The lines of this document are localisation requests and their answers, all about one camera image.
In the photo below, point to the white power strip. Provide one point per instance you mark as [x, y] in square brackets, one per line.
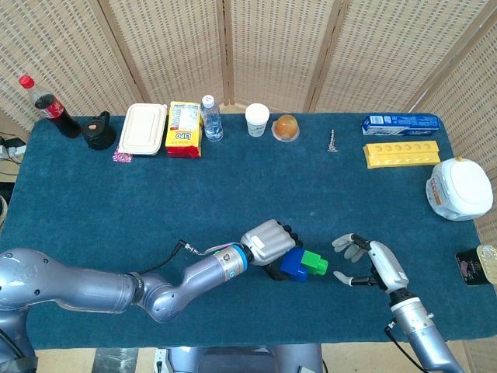
[13, 149]

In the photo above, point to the blue toothpaste box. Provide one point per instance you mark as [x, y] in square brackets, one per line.
[400, 125]

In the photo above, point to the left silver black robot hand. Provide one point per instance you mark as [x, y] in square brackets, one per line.
[268, 242]

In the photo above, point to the white paper cup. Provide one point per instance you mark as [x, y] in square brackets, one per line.
[257, 118]

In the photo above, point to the small metal drill bit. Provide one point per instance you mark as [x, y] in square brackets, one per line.
[332, 143]

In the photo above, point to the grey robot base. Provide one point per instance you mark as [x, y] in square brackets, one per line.
[240, 359]

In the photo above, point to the black gold tin box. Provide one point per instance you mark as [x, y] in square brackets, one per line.
[475, 266]

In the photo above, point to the white rice cooker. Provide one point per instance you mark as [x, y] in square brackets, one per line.
[462, 190]

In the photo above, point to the yellow plastic tray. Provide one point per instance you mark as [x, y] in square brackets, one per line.
[402, 155]

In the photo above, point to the blue toy block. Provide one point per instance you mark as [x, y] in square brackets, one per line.
[293, 268]

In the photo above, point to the black kettle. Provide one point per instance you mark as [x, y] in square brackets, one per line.
[99, 134]

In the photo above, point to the pink patterned packet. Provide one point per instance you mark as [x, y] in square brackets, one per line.
[121, 157]

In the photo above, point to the clear water bottle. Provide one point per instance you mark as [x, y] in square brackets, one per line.
[212, 122]

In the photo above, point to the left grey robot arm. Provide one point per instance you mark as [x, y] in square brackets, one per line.
[97, 287]

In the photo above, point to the blue table cloth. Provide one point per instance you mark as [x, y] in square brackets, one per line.
[155, 202]

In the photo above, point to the grey marbled table leg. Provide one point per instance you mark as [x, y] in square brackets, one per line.
[116, 360]

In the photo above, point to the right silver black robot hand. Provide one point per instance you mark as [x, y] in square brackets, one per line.
[388, 266]

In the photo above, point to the cola bottle red cap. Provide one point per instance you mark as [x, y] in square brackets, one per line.
[58, 112]

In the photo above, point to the white lunch box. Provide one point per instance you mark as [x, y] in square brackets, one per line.
[141, 128]

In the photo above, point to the yellow red snack bag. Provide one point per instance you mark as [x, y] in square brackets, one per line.
[184, 132]

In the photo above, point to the orange jelly cup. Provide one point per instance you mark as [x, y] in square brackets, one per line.
[286, 128]

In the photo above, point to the green toy block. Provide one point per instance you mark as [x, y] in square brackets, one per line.
[316, 263]

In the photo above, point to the woven folding screen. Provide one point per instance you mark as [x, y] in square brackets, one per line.
[272, 50]

